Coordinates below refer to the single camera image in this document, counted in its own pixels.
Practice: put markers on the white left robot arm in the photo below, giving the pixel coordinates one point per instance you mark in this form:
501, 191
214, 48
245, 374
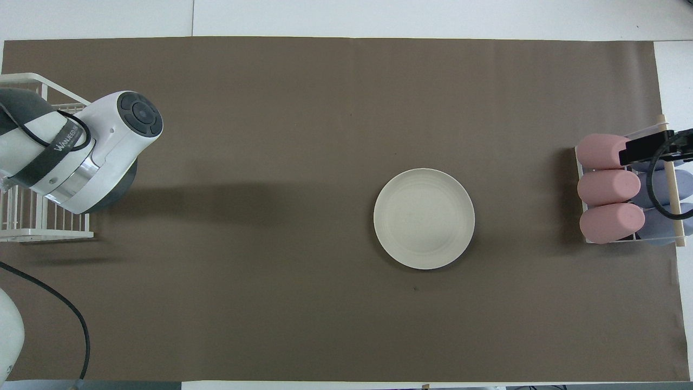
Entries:
108, 141

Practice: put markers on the pink plastic cup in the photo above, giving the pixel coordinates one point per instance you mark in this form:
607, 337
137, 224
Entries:
598, 150
609, 223
606, 188

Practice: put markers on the brown table mat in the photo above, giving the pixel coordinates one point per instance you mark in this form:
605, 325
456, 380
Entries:
243, 216

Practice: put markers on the blue plastic cup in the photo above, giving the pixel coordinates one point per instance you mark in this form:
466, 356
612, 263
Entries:
658, 230
683, 184
644, 166

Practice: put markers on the cup rack with wooden rod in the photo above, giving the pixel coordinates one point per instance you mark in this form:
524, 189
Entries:
674, 189

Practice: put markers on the cream round plate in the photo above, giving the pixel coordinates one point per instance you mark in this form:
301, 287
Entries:
424, 219

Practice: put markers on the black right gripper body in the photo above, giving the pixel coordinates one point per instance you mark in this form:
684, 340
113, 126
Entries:
641, 151

